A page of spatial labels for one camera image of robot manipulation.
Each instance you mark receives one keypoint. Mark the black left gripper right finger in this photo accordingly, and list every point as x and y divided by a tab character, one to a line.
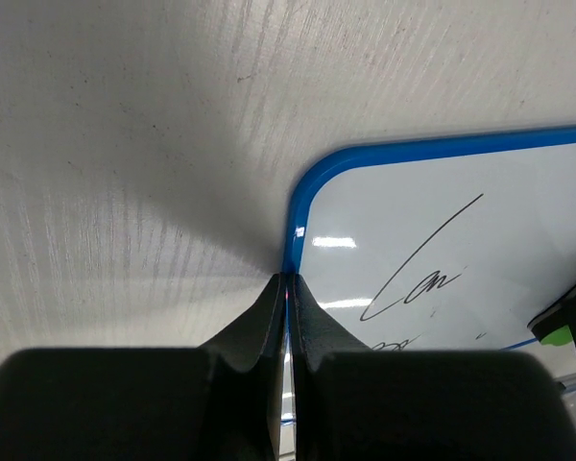
354	403

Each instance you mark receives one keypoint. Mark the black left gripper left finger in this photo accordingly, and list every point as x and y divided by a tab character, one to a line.
218	401

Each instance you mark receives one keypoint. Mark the green bone-shaped eraser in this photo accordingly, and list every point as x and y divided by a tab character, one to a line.
556	325

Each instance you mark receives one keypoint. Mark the blue-framed whiteboard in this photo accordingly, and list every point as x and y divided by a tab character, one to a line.
453	243

